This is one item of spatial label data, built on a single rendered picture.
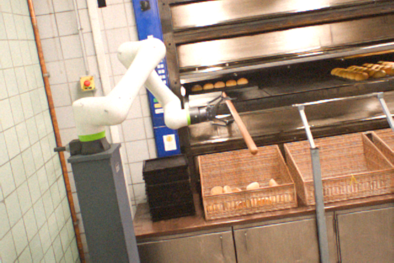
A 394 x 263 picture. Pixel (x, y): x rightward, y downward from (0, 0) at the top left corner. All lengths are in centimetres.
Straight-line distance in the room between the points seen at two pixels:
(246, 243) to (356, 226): 66
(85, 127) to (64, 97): 107
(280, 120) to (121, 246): 146
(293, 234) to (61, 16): 200
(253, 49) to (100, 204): 149
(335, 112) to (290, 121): 32
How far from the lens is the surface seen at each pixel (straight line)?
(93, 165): 204
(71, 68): 305
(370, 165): 316
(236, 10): 296
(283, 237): 272
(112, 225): 211
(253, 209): 267
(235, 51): 296
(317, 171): 256
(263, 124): 304
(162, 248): 269
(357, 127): 323
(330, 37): 309
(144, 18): 293
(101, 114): 192
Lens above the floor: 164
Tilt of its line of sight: 10 degrees down
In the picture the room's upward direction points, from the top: 8 degrees counter-clockwise
